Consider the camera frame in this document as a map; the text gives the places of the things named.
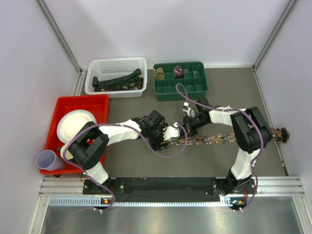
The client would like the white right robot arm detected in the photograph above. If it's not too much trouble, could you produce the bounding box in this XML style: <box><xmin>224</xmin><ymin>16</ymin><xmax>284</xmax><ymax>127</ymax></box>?
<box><xmin>182</xmin><ymin>97</ymin><xmax>273</xmax><ymax>195</ymax></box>

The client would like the rolled olive tie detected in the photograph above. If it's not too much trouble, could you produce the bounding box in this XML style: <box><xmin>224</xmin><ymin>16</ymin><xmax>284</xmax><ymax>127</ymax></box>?
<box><xmin>155</xmin><ymin>67</ymin><xmax>165</xmax><ymax>80</ymax></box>

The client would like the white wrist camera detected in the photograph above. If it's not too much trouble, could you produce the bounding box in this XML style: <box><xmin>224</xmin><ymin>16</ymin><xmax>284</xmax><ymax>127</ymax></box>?
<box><xmin>163</xmin><ymin>122</ymin><xmax>180</xmax><ymax>141</ymax></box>
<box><xmin>182</xmin><ymin>102</ymin><xmax>195</xmax><ymax>117</ymax></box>

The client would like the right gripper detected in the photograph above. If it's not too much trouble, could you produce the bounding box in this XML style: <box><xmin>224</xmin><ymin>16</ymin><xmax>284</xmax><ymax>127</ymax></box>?
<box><xmin>177</xmin><ymin>115</ymin><xmax>208</xmax><ymax>140</ymax></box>

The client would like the white plate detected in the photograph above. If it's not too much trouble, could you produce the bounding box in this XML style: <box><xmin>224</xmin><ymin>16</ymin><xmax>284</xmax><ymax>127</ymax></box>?
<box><xmin>57</xmin><ymin>109</ymin><xmax>97</xmax><ymax>144</ymax></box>

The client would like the green compartment tray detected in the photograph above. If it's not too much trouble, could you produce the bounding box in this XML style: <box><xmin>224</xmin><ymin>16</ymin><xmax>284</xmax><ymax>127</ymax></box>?
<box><xmin>153</xmin><ymin>61</ymin><xmax>209</xmax><ymax>101</ymax></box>

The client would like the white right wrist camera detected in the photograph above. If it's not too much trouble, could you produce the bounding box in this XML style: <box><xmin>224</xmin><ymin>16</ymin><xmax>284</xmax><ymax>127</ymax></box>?
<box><xmin>182</xmin><ymin>102</ymin><xmax>195</xmax><ymax>117</ymax></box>

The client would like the aluminium frame rail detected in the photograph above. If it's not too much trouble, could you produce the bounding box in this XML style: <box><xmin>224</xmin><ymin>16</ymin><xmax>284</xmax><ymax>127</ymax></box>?
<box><xmin>39</xmin><ymin>176</ymin><xmax>305</xmax><ymax>210</ymax></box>

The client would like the lavender plastic cup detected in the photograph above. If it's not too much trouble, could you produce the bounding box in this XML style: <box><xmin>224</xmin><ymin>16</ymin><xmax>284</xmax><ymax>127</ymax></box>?
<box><xmin>36</xmin><ymin>150</ymin><xmax>65</xmax><ymax>171</ymax></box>

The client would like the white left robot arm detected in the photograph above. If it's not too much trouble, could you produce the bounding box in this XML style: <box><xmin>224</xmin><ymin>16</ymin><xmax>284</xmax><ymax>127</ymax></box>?
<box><xmin>57</xmin><ymin>110</ymin><xmax>175</xmax><ymax>194</ymax></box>

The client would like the red plastic bin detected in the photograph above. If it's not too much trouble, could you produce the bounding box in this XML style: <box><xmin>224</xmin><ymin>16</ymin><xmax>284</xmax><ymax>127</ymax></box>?
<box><xmin>39</xmin><ymin>94</ymin><xmax>110</xmax><ymax>175</ymax></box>

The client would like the cream mug with dark outside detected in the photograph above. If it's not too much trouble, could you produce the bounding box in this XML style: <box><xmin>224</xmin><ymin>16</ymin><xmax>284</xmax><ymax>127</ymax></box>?
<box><xmin>59</xmin><ymin>143</ymin><xmax>76</xmax><ymax>163</ymax></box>

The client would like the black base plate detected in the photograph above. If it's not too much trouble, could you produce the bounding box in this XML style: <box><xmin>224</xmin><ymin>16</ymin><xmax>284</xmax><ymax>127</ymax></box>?
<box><xmin>82</xmin><ymin>176</ymin><xmax>257</xmax><ymax>202</ymax></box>

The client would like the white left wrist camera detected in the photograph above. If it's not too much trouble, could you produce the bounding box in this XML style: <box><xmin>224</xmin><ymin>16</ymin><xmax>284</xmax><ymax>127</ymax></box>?
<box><xmin>163</xmin><ymin>122</ymin><xmax>180</xmax><ymax>141</ymax></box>

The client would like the white perforated plastic basket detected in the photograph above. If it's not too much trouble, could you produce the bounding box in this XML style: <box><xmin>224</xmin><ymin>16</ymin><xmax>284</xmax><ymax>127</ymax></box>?
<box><xmin>84</xmin><ymin>57</ymin><xmax>148</xmax><ymax>98</ymax></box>

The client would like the rolled dark floral tie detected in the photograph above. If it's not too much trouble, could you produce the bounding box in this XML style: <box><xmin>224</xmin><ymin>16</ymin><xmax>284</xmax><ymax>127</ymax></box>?
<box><xmin>174</xmin><ymin>65</ymin><xmax>184</xmax><ymax>79</ymax></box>

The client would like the brown floral patterned tie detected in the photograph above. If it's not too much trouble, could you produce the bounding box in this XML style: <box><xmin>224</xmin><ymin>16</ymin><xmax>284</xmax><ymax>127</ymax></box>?
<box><xmin>166</xmin><ymin>127</ymin><xmax>291</xmax><ymax>146</ymax></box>

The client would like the dark green tie in basket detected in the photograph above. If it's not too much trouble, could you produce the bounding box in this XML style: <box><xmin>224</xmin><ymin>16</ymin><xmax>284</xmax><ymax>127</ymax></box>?
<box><xmin>92</xmin><ymin>69</ymin><xmax>142</xmax><ymax>90</ymax></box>

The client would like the dark floral tie in basket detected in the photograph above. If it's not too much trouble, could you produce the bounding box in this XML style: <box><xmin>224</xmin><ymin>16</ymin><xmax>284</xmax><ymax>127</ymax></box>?
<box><xmin>94</xmin><ymin>74</ymin><xmax>144</xmax><ymax>93</ymax></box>

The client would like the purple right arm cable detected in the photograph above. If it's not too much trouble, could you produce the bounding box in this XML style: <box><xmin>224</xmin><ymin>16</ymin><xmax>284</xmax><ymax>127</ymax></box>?
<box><xmin>175</xmin><ymin>83</ymin><xmax>265</xmax><ymax>212</ymax></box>

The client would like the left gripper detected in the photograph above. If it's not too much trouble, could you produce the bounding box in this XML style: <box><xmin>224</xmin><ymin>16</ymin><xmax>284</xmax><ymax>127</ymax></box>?
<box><xmin>148</xmin><ymin>123</ymin><xmax>170</xmax><ymax>151</ymax></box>

